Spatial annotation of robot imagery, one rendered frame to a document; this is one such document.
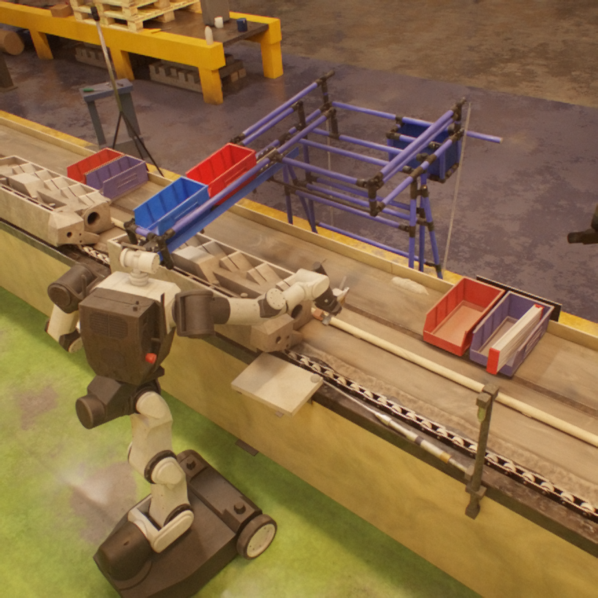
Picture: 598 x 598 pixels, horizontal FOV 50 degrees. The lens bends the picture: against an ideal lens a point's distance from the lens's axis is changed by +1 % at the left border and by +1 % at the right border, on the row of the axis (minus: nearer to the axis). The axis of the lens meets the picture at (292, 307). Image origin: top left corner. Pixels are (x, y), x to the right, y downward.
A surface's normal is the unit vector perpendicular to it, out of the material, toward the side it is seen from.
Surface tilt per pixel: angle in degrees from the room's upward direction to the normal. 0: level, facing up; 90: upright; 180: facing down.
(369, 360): 0
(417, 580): 0
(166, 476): 90
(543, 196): 0
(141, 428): 76
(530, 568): 91
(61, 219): 38
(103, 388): 29
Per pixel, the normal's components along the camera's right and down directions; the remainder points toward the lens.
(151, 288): 0.11, -0.88
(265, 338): -0.63, 0.24
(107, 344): -0.25, 0.64
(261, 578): -0.09, -0.77
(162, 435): 0.70, 0.40
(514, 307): -0.64, 0.50
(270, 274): 0.41, -0.56
